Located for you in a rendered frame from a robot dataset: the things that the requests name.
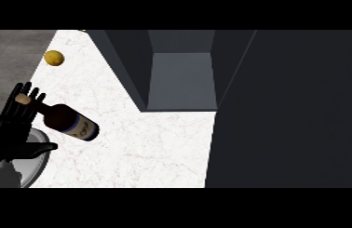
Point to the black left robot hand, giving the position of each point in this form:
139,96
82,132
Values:
13,126

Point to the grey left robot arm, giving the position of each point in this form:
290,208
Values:
8,175

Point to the dark wine bottle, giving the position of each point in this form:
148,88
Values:
68,120

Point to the dark grey open cabinet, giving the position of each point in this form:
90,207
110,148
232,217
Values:
179,79

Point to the round silver plate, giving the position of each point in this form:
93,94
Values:
34,163

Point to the yellow lemon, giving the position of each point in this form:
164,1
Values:
53,58

